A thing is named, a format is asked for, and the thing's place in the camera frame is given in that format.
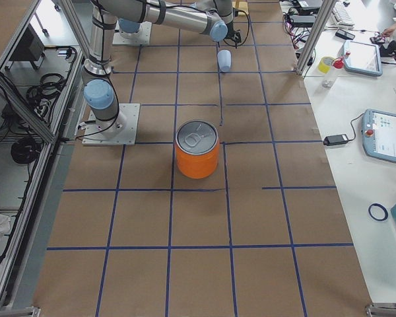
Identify aluminium frame post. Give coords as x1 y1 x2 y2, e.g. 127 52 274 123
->
295 0 336 75

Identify black power adapter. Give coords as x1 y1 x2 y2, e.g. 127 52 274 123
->
323 134 349 146

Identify orange can with silver lid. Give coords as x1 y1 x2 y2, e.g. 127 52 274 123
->
175 120 220 179

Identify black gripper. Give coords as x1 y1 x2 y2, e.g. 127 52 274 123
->
223 21 242 48

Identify blue tape ring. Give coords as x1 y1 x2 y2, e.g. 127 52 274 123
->
368 203 389 222

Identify wooden cup rack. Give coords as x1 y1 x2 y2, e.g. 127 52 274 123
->
232 0 249 16

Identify light blue plastic cup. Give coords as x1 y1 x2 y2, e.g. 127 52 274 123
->
217 50 232 73

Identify far teach pendant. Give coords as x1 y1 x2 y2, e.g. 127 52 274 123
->
342 40 383 77

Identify near teach pendant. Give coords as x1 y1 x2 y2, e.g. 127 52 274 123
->
362 109 396 163

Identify teach pendant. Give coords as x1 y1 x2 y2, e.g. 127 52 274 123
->
362 109 396 163
342 40 383 77

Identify black smartphone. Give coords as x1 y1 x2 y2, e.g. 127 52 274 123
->
335 29 355 40

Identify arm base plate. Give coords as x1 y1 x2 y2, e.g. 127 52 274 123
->
113 19 152 46
82 103 140 146

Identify yellow tape roll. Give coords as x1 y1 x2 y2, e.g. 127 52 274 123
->
317 56 335 74

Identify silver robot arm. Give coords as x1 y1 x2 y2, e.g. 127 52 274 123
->
81 1 243 139
118 18 142 38

